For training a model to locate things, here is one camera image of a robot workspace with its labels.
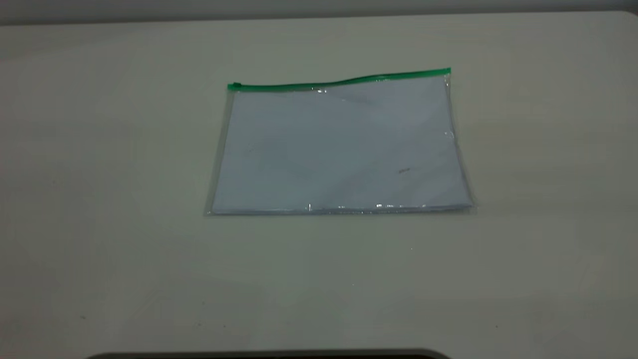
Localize clear plastic zipper bag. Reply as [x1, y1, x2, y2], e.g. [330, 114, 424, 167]
[203, 67, 478, 217]

